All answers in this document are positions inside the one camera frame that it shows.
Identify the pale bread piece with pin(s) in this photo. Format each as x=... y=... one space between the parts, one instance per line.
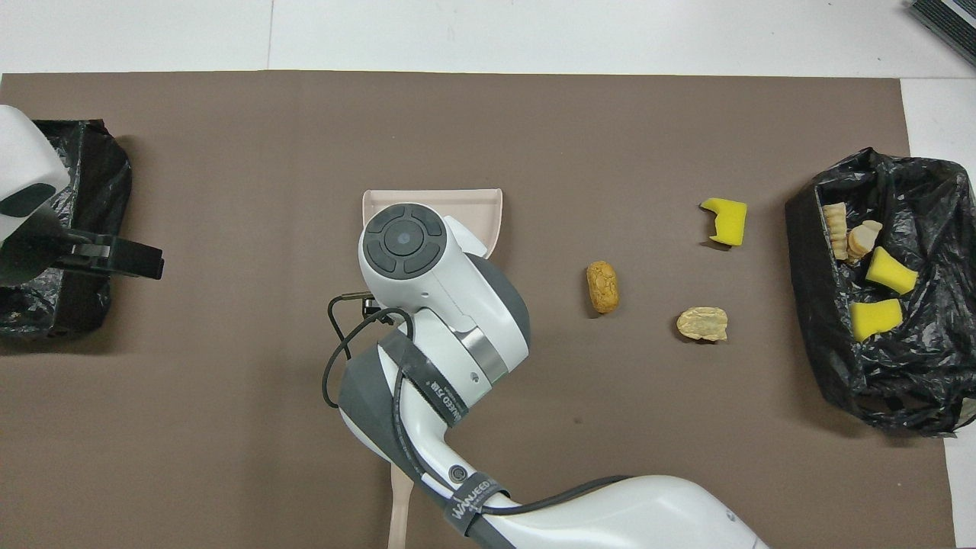
x=702 y=324

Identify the open bin with crumpled black bag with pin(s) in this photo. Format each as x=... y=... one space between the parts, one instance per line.
x=930 y=358

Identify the beige plastic dustpan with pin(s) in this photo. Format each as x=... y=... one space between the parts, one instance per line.
x=492 y=206

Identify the dark striped device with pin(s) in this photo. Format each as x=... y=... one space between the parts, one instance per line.
x=949 y=19

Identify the brown oval bun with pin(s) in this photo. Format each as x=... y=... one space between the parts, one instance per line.
x=602 y=287

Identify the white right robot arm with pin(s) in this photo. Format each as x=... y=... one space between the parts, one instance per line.
x=427 y=274

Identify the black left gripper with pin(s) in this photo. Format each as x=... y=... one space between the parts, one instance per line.
x=34 y=252

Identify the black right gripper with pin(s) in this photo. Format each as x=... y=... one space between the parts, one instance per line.
x=371 y=305

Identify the beige hand brush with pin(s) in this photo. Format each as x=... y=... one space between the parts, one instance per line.
x=400 y=511

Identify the brown table mat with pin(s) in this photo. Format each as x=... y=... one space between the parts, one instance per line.
x=229 y=419

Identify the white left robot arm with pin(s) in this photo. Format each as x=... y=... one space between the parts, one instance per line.
x=23 y=152

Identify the striped croissant piece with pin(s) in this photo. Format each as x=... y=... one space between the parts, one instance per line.
x=837 y=231

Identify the yellow wedge sponge piece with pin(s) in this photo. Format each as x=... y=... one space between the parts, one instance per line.
x=875 y=320

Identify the yellow notched sponge piece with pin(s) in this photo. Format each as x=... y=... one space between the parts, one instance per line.
x=726 y=223

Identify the boxy bin with black bag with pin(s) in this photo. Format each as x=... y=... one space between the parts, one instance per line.
x=99 y=191

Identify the yellow curved sponge piece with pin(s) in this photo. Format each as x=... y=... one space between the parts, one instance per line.
x=890 y=272

